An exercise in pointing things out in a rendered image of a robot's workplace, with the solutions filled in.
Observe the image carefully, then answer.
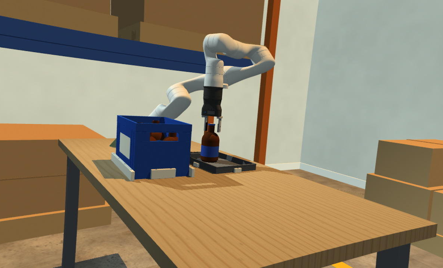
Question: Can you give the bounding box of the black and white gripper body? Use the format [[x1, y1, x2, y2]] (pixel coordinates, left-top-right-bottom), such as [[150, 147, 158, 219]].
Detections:
[[202, 73, 228, 117]]

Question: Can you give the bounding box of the blue plastic crate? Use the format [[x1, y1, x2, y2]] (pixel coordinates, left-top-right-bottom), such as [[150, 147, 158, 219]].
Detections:
[[116, 115, 192, 179]]

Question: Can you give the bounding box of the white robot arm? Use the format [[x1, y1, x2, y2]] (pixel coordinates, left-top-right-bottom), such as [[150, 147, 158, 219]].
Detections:
[[149, 33, 275, 119]]

